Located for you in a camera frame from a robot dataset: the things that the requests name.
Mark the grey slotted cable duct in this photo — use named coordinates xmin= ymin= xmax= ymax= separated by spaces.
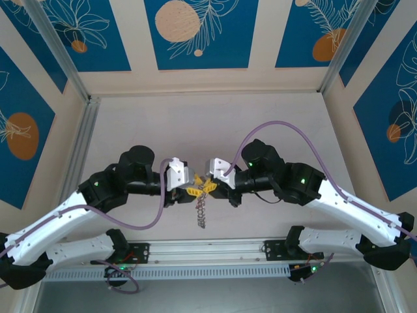
xmin=41 ymin=264 xmax=291 ymax=281

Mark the chain of metal keyrings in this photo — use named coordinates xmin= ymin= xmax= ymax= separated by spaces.
xmin=194 ymin=182 xmax=209 ymax=230

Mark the aluminium side rail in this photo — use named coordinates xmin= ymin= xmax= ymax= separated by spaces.
xmin=48 ymin=96 xmax=102 ymax=242

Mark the blue floral wall panel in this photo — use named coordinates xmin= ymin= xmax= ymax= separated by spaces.
xmin=0 ymin=0 xmax=68 ymax=95
xmin=338 ymin=0 xmax=402 ymax=87
xmin=353 ymin=28 xmax=417 ymax=202
xmin=144 ymin=0 xmax=260 ymax=70
xmin=0 ymin=45 xmax=57 ymax=210
xmin=275 ymin=0 xmax=363 ymax=69
xmin=32 ymin=0 xmax=132 ymax=73

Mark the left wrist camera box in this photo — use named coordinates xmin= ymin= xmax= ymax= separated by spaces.
xmin=164 ymin=157 xmax=196 ymax=193

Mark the long aluminium mounting rail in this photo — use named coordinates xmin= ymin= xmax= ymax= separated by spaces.
xmin=27 ymin=236 xmax=387 ymax=269

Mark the thin black cable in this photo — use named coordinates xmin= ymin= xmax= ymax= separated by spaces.
xmin=253 ymin=191 xmax=281 ymax=205

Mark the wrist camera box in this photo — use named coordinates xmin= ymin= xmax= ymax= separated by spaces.
xmin=164 ymin=157 xmax=196 ymax=193
xmin=203 ymin=157 xmax=236 ymax=190

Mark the aluminium frame post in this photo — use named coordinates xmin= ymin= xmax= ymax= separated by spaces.
xmin=317 ymin=0 xmax=372 ymax=95
xmin=24 ymin=0 xmax=91 ymax=102

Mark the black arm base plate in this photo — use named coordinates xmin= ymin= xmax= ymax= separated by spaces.
xmin=260 ymin=239 xmax=325 ymax=261
xmin=90 ymin=241 xmax=151 ymax=265

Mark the aluminium frame bar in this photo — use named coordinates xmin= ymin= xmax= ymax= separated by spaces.
xmin=11 ymin=269 xmax=45 ymax=313
xmin=369 ymin=260 xmax=397 ymax=313

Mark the small circuit board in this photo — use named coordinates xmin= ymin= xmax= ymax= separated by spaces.
xmin=289 ymin=262 xmax=325 ymax=284
xmin=104 ymin=263 xmax=136 ymax=280

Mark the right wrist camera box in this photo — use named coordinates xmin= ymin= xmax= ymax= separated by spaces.
xmin=203 ymin=157 xmax=236 ymax=190

